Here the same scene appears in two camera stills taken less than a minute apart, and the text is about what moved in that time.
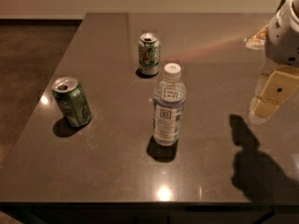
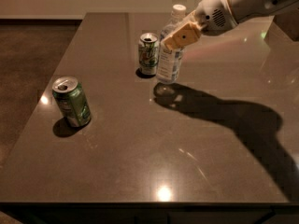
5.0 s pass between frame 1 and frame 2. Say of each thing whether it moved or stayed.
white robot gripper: moved
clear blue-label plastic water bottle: moved
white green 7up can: stayed
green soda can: stayed
